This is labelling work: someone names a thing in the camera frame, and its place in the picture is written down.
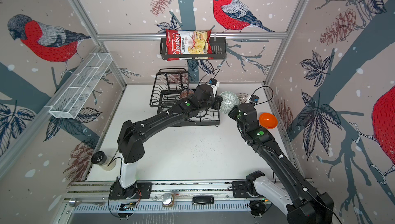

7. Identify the green grey patterned bowl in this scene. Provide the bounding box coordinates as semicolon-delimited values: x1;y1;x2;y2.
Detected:
220;91;240;114

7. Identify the orange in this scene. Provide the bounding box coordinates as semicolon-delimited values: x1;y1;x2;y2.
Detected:
180;89;194;99

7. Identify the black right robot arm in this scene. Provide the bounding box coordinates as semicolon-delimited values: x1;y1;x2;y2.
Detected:
228;103;334;224

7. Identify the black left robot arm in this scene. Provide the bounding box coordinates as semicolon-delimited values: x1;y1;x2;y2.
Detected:
117;79;222;190

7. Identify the white brown patterned bowl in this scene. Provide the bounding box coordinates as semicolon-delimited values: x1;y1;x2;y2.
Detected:
237;93;249;104

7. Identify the orange plastic bowl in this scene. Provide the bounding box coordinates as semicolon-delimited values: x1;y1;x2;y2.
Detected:
259;113;278;129

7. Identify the red cassava chips bag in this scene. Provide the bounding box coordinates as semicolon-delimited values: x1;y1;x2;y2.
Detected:
166;30;213;61

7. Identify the black remote fob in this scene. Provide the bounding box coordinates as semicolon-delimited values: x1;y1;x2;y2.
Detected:
191;195;215;205

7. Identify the silver bell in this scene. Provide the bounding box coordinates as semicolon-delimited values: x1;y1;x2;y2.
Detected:
162;193;175;208

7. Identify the black white round object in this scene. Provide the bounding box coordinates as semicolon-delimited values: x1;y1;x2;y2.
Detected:
91;151;116;171

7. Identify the metal ladle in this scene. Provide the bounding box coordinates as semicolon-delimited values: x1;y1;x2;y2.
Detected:
69;198;105;208

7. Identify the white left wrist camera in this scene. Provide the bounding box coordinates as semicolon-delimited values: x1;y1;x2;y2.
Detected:
208;79;220;95

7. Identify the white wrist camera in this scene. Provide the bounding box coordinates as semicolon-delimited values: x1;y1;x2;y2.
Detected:
208;79;220;95
249;94;260;105

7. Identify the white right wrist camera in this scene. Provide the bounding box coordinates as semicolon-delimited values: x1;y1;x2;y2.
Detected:
249;94;260;105

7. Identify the black wire dish rack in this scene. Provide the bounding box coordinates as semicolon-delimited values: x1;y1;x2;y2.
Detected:
150;68;220;127

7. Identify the black wall shelf basket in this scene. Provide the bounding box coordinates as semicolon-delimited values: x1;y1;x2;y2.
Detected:
159;37;227;61

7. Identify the white wire wall basket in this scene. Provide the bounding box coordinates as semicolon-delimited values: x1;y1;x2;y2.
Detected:
49;52;113;119

